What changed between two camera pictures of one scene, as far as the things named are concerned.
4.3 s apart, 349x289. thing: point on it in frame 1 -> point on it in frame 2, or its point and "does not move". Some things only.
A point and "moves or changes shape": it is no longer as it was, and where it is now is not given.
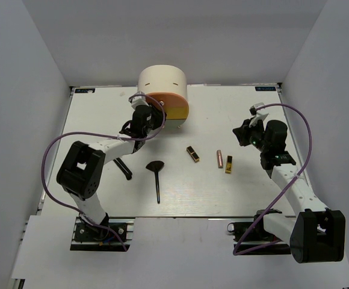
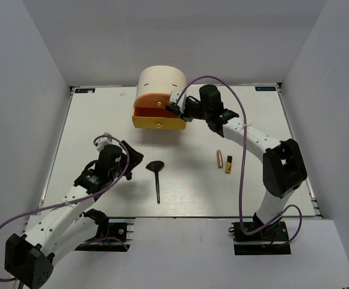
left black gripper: x=158 y=115 -> x=135 y=156
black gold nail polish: x=228 y=169 does not move
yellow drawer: x=177 y=112 moves or changes shape
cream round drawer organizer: x=162 y=78 does not move
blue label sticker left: x=84 y=90 does not move
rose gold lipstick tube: x=219 y=158 does not move
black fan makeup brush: x=156 y=166 does not move
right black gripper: x=242 y=132 -> x=184 y=116
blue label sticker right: x=265 y=88 does not move
